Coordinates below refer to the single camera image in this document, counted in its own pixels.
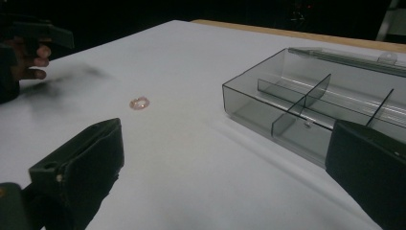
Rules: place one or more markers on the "clear grey compartment box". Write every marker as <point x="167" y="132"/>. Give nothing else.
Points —
<point x="306" y="105"/>

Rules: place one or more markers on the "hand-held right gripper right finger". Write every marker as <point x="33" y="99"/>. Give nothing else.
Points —
<point x="367" y="172"/>

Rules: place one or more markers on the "metal stand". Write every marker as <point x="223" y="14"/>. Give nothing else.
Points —
<point x="391" y="20"/>

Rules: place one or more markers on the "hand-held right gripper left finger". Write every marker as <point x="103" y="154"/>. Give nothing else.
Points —
<point x="86" y="166"/>

